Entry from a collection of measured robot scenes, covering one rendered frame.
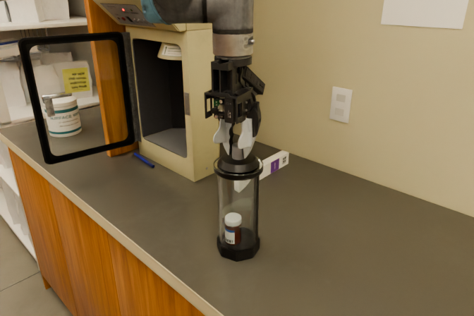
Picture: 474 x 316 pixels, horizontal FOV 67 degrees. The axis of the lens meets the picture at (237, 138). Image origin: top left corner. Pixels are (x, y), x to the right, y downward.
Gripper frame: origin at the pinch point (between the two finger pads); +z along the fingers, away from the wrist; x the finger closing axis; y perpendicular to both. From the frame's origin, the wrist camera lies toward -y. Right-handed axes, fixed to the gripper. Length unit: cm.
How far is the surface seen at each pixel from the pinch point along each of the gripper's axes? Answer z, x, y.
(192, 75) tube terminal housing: -8.8, -27.1, -22.5
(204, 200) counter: 25.9, -18.8, -13.5
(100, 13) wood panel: -24, -65, -26
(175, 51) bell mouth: -14.3, -36.3, -27.1
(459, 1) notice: -29, 36, -49
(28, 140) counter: 26, -108, -18
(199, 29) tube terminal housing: -21.2, -26.3, -25.8
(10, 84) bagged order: 15, -163, -47
